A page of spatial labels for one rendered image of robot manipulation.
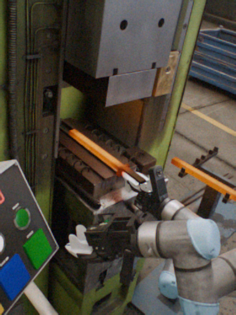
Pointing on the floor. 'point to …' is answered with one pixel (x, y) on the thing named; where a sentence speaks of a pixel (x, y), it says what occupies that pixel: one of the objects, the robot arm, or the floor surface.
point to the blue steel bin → (216, 58)
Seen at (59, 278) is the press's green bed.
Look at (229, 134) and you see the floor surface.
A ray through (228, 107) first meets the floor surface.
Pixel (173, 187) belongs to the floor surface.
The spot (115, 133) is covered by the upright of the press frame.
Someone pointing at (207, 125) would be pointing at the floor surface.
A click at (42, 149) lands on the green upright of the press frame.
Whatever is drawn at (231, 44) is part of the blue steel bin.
